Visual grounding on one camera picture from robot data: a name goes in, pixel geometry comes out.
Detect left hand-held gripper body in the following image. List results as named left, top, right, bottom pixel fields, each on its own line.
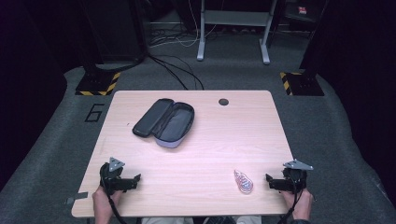
left=99, top=157, right=129, bottom=192

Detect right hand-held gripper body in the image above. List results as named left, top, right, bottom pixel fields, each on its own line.
left=278, top=159, right=315, bottom=193

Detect person's left hand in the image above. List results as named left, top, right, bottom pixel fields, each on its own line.
left=92, top=184, right=124, bottom=219

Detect person's right hand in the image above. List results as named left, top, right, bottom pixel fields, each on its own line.
left=280, top=188, right=314, bottom=221

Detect grey tape strip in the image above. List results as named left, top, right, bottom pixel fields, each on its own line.
left=64, top=191, right=90, bottom=206

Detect open black pencil case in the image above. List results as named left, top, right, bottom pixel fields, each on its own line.
left=132, top=97, right=196, bottom=149

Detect black stand base striped tape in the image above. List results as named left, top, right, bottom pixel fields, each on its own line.
left=75, top=70, right=121, bottom=97
left=278, top=70, right=325, bottom=97

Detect dark box with red label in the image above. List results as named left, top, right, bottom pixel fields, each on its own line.
left=284, top=2, right=325, bottom=24

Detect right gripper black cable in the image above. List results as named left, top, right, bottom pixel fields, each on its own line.
left=276, top=174, right=305, bottom=224

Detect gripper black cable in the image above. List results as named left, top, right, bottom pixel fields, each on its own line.
left=276, top=174, right=305, bottom=224
left=100, top=176, right=128, bottom=224

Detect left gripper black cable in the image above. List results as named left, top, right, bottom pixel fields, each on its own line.
left=100, top=176, right=128, bottom=224

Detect black floor cables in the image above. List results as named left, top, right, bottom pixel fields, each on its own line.
left=146, top=53, right=205, bottom=91

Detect white floor cables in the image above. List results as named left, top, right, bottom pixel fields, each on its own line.
left=148, top=0, right=219, bottom=49

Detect white metal desk frame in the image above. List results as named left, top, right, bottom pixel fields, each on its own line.
left=196, top=0, right=278, bottom=65

